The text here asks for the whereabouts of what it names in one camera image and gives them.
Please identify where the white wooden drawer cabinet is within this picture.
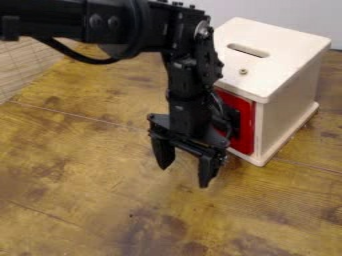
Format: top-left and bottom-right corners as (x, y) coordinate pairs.
(215, 17), (332, 166)

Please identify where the red wooden drawer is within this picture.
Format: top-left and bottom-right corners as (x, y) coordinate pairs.
(215, 88), (255, 155)

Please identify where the black metal drawer handle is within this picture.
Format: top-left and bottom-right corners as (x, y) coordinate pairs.
(213, 105), (241, 139)

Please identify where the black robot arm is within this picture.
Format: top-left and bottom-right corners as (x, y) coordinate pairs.
(0, 0), (231, 187)

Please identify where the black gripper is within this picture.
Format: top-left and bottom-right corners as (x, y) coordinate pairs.
(147, 94), (230, 188)

